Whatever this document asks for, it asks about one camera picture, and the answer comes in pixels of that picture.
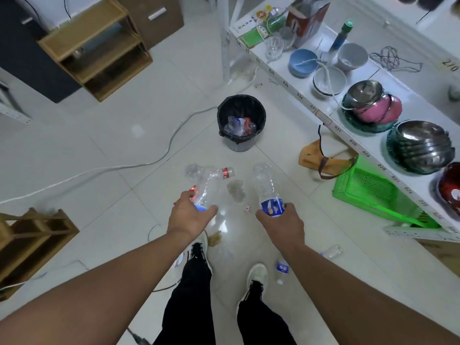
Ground open wooden shelf unit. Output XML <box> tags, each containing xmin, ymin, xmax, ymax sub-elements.
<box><xmin>38</xmin><ymin>0</ymin><xmax>154</xmax><ymax>102</ymax></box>

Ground stack of steel bowls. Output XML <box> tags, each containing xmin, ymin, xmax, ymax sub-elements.
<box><xmin>386</xmin><ymin>120</ymin><xmax>456</xmax><ymax>175</ymax></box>

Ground black trash bin with bag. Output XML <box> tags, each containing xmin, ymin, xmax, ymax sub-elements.
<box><xmin>217</xmin><ymin>95</ymin><xmax>267</xmax><ymax>152</ymax></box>

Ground person's left hand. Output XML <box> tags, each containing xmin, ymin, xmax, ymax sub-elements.
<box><xmin>167</xmin><ymin>190</ymin><xmax>219</xmax><ymax>242</ymax></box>

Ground green plastic basket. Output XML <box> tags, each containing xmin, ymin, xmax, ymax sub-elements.
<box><xmin>332</xmin><ymin>156</ymin><xmax>441</xmax><ymax>229</ymax></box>

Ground brown carton box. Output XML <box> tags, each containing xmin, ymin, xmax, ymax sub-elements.
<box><xmin>285</xmin><ymin>0</ymin><xmax>331</xmax><ymax>48</ymax></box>

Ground clear bottle with blue label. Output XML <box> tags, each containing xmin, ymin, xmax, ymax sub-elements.
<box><xmin>253</xmin><ymin>162</ymin><xmax>286</xmax><ymax>217</ymax></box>

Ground person's left forearm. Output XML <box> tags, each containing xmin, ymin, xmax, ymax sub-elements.
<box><xmin>0</xmin><ymin>229</ymin><xmax>193</xmax><ymax>345</ymax></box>

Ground brown cabinet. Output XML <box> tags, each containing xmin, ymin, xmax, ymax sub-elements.
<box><xmin>114</xmin><ymin>0</ymin><xmax>185</xmax><ymax>51</ymax></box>

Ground person's right forearm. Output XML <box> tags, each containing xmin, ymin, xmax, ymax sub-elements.
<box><xmin>283</xmin><ymin>243</ymin><xmax>460</xmax><ymax>345</ymax></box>

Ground person's right shoe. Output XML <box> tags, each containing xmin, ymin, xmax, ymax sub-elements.
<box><xmin>236</xmin><ymin>262</ymin><xmax>269</xmax><ymax>314</ymax></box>

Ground pile of discarded plastic bottles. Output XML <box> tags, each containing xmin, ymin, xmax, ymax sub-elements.
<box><xmin>223</xmin><ymin>116</ymin><xmax>258</xmax><ymax>137</ymax></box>

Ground brown bag with dark strap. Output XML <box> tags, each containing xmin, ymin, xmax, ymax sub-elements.
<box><xmin>298</xmin><ymin>125</ymin><xmax>359</xmax><ymax>180</ymax></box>

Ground small bottle with blue label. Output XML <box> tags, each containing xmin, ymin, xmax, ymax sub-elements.
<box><xmin>275</xmin><ymin>259</ymin><xmax>290</xmax><ymax>286</ymax></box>

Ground clear cut glass cup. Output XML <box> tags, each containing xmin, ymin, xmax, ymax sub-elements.
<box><xmin>265</xmin><ymin>34</ymin><xmax>285</xmax><ymax>62</ymax></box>

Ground pink bowls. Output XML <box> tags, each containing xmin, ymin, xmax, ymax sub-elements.
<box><xmin>354</xmin><ymin>95</ymin><xmax>403</xmax><ymax>126</ymax></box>

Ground black cabinet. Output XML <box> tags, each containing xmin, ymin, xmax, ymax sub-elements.
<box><xmin>0</xmin><ymin>0</ymin><xmax>82</xmax><ymax>104</ymax></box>

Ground clear smooth glass cup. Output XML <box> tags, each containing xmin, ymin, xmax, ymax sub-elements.
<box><xmin>278</xmin><ymin>26</ymin><xmax>297</xmax><ymax>51</ymax></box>

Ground grey-white deep bowl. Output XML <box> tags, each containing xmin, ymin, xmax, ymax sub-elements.
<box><xmin>337</xmin><ymin>42</ymin><xmax>369</xmax><ymax>72</ymax></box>

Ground white appliance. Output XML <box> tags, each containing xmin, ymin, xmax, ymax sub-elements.
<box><xmin>12</xmin><ymin>0</ymin><xmax>104</xmax><ymax>31</ymax></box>

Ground person's left shoe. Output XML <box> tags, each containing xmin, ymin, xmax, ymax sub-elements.
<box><xmin>172</xmin><ymin>230</ymin><xmax>213</xmax><ymax>281</ymax></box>

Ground small clear bottle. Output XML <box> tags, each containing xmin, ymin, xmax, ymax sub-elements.
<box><xmin>319</xmin><ymin>244</ymin><xmax>344</xmax><ymax>261</ymax></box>

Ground cardboard sheet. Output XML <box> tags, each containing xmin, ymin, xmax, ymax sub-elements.
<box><xmin>418</xmin><ymin>238</ymin><xmax>460</xmax><ymax>278</ymax></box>

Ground blue bottle with green cap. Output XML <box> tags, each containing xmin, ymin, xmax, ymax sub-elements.
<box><xmin>328</xmin><ymin>20</ymin><xmax>354</xmax><ymax>53</ymax></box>

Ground person's leg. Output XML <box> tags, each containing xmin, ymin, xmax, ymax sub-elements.
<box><xmin>153</xmin><ymin>244</ymin><xmax>217</xmax><ymax>345</ymax></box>
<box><xmin>236</xmin><ymin>281</ymin><xmax>298</xmax><ymax>345</ymax></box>

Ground white floor cable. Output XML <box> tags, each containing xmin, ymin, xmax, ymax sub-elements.
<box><xmin>0</xmin><ymin>67</ymin><xmax>260</xmax><ymax>206</ymax></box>

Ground white shallow bowl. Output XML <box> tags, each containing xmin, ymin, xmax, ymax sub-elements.
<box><xmin>312</xmin><ymin>66</ymin><xmax>348</xmax><ymax>97</ymax></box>

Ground white metal frame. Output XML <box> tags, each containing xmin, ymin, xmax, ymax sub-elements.
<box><xmin>0</xmin><ymin>80</ymin><xmax>34</xmax><ymax>125</ymax></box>

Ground person's left leg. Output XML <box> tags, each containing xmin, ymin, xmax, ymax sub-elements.
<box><xmin>153</xmin><ymin>244</ymin><xmax>217</xmax><ymax>345</ymax></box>

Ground single steel bowl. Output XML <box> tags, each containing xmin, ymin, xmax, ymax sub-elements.
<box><xmin>345</xmin><ymin>80</ymin><xmax>386</xmax><ymax>109</ymax></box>

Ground red bowl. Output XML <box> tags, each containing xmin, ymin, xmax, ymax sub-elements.
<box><xmin>436</xmin><ymin>162</ymin><xmax>460</xmax><ymax>217</ymax></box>

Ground person's shoe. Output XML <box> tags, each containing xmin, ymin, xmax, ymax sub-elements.
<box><xmin>236</xmin><ymin>262</ymin><xmax>269</xmax><ymax>314</ymax></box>
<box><xmin>172</xmin><ymin>230</ymin><xmax>213</xmax><ymax>281</ymax></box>

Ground person's right leg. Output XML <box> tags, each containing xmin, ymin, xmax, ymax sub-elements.
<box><xmin>236</xmin><ymin>281</ymin><xmax>298</xmax><ymax>345</ymax></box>

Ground blue bowl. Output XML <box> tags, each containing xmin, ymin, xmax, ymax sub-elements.
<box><xmin>288</xmin><ymin>49</ymin><xmax>320</xmax><ymax>78</ymax></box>

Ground tangled grey cord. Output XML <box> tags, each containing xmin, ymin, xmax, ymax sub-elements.
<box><xmin>369</xmin><ymin>46</ymin><xmax>423</xmax><ymax>73</ymax></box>

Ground low wooden rack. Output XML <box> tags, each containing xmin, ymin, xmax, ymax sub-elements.
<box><xmin>0</xmin><ymin>207</ymin><xmax>80</xmax><ymax>302</ymax></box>

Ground clear bottle with red label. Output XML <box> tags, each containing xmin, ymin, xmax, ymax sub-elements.
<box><xmin>195</xmin><ymin>167</ymin><xmax>235</xmax><ymax>212</ymax></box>

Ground white string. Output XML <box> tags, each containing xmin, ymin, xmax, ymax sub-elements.
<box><xmin>294</xmin><ymin>58</ymin><xmax>356</xmax><ymax>111</ymax></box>

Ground white metal shelf rack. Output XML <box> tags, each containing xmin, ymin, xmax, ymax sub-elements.
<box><xmin>220</xmin><ymin>0</ymin><xmax>460</xmax><ymax>243</ymax></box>

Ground green and white flat box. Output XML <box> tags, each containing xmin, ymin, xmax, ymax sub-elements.
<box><xmin>229</xmin><ymin>4</ymin><xmax>289</xmax><ymax>49</ymax></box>

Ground clear plastic bottle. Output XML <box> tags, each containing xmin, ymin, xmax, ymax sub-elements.
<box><xmin>173</xmin><ymin>163</ymin><xmax>204</xmax><ymax>206</ymax></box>

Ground person's right hand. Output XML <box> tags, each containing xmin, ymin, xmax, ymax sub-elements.
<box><xmin>256</xmin><ymin>203</ymin><xmax>305</xmax><ymax>253</ymax></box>

